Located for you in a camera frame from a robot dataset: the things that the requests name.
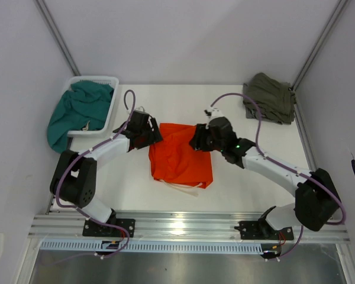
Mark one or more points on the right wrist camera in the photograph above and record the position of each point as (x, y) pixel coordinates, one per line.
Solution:
(213, 113)

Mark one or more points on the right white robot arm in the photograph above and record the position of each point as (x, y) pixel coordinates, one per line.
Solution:
(315, 195)

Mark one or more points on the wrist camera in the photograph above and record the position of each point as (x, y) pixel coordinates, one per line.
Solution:
(213, 113)
(141, 109)

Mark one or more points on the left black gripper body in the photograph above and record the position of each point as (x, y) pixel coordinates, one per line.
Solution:
(148, 136)

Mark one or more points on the left corner aluminium post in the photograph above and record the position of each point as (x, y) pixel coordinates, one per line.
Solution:
(57, 35)

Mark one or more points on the grey folded shorts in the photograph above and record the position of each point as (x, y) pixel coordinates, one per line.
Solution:
(253, 114)

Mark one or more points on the orange shorts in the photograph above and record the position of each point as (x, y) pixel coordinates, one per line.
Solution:
(174, 161)

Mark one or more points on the white slotted cable duct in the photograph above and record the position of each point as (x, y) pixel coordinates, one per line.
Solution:
(152, 246)

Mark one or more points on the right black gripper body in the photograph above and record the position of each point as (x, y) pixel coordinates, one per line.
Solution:
(204, 141)

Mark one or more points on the corner aluminium post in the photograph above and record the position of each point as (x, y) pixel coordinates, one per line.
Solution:
(320, 42)
(57, 35)

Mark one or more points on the white plastic basket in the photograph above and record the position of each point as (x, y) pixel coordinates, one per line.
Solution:
(91, 102)

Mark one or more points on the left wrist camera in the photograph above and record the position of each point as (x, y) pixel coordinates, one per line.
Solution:
(141, 109)

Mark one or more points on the teal shorts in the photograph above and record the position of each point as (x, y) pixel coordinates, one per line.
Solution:
(60, 123)

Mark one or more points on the olive green folded shorts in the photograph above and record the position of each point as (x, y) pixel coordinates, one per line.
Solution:
(274, 99)

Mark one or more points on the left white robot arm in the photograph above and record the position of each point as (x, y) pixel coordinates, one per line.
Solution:
(74, 181)

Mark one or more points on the aluminium mounting rail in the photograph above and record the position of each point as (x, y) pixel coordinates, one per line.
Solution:
(150, 226)

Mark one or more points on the right corner aluminium post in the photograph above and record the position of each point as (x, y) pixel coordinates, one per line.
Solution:
(320, 42)

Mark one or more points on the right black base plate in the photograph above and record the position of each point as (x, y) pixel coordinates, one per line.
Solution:
(261, 230)

